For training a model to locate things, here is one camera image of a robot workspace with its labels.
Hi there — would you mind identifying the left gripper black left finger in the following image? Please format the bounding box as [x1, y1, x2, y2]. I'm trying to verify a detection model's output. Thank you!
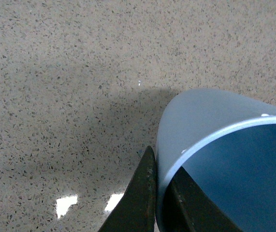
[99, 146, 157, 232]

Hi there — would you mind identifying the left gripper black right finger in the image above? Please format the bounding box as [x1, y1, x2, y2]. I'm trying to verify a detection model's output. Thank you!
[166, 167, 241, 232]

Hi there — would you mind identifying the light blue plastic cup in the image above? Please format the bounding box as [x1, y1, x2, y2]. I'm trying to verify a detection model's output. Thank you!
[156, 88, 276, 232]

